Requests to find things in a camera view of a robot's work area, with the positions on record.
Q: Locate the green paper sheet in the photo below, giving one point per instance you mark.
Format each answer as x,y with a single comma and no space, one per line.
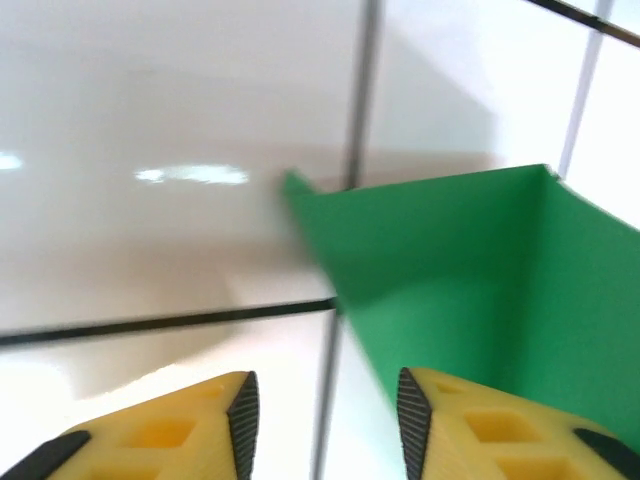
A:
475,280

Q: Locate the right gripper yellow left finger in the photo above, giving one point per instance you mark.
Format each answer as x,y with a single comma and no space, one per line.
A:
160,435

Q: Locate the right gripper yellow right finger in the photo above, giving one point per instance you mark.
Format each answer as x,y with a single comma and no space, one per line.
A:
500,435

